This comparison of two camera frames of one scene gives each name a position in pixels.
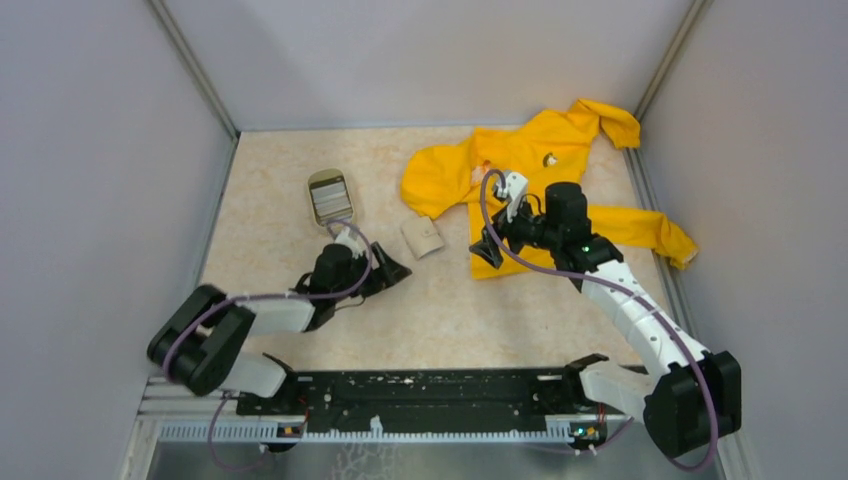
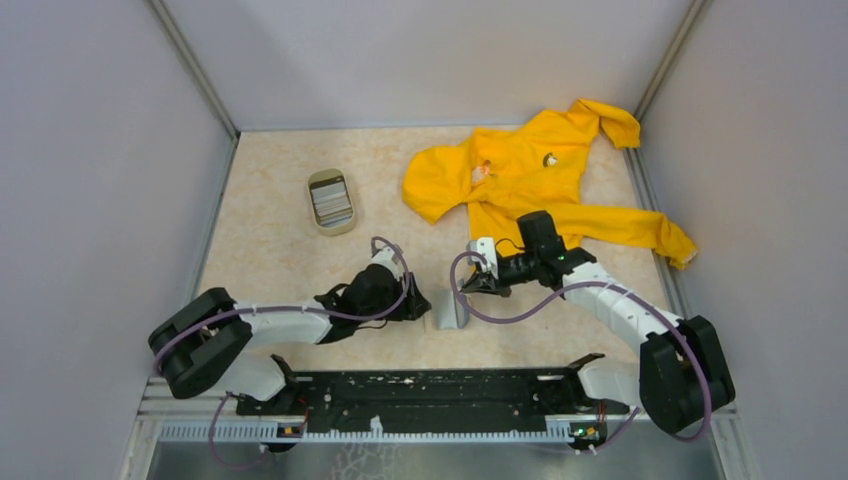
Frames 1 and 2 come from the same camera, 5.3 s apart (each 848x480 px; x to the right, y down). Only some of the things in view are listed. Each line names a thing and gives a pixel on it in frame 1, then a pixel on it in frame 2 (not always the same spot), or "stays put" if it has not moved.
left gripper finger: x=389 y=271 → x=416 y=302
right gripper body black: x=524 y=229 → x=516 y=269
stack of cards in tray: x=331 y=202 stays put
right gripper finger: x=489 y=250 → x=483 y=282
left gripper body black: x=358 y=269 → x=398 y=313
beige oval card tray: x=329 y=195 stays put
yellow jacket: x=524 y=192 stays put
